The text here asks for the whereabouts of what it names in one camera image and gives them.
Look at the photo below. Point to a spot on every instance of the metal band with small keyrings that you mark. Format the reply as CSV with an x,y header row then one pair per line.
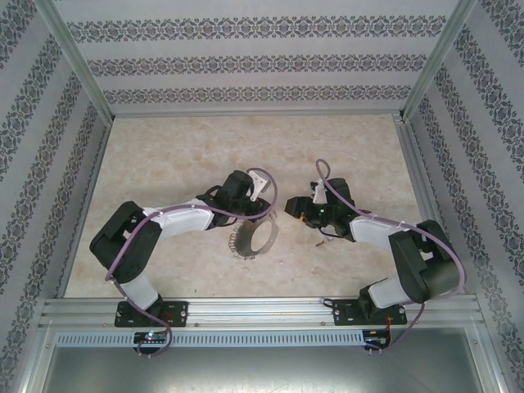
x,y
245,235

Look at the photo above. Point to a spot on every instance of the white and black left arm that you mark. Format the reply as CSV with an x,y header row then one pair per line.
x,y
180,221

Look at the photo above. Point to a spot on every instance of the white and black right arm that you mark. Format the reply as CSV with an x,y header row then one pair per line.
x,y
372,233

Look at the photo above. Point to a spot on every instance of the grey metal sheet panel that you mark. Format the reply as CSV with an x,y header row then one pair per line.
x,y
262,372

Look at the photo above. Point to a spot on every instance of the long aluminium table edge rail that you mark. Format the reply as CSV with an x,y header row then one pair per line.
x,y
258,111

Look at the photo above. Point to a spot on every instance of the aluminium table side rail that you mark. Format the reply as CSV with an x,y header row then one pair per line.
x,y
85,204
432,200

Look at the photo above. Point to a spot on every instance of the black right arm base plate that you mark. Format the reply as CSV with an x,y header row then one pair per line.
x,y
348,313

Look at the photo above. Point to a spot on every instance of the aluminium mounting rail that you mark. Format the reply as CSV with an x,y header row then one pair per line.
x,y
262,311

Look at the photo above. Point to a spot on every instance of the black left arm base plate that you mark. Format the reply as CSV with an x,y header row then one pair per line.
x,y
180,313

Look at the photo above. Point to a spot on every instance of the aluminium frame post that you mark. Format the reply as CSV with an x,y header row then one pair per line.
x,y
78,53
438,53

